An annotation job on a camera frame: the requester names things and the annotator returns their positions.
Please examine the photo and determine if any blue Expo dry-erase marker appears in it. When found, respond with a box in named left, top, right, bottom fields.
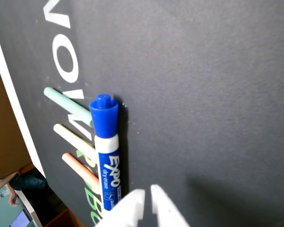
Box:
left=89, top=93, right=124, bottom=211

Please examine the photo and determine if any yellow chalk stick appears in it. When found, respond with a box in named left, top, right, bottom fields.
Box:
left=53, top=123, right=97, bottom=157

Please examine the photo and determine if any green chalk stick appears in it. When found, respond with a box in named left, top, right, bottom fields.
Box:
left=43, top=87, right=94, bottom=128

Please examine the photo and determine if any orange chalk stick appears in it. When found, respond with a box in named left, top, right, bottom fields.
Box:
left=61, top=152, right=101, bottom=195

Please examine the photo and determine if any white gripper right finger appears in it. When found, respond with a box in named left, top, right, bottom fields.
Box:
left=150, top=184, right=190, bottom=227

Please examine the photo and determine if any laptop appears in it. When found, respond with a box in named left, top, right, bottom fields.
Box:
left=9, top=189, right=42, bottom=227

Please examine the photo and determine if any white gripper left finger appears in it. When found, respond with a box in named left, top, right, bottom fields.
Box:
left=94, top=188, right=147, bottom=227

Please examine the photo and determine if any person's hand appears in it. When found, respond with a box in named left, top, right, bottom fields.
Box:
left=8, top=192, right=21, bottom=207

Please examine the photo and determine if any person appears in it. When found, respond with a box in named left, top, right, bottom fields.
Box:
left=0, top=170, right=48, bottom=207

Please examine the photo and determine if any dark grey WOWROBO mat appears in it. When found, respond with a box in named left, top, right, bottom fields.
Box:
left=0, top=0, right=284, bottom=227

